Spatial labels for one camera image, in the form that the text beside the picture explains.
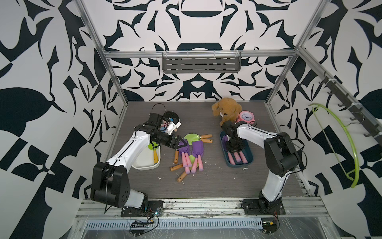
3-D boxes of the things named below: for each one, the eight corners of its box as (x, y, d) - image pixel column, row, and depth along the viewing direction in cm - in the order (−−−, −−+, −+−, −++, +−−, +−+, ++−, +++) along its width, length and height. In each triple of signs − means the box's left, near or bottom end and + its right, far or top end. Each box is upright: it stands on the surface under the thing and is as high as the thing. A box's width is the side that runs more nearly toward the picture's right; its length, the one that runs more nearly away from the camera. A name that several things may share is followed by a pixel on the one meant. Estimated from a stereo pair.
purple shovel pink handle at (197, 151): (191, 174, 86) (191, 172, 83) (191, 143, 99) (191, 140, 96) (204, 174, 86) (205, 172, 83) (203, 143, 99) (203, 140, 96)
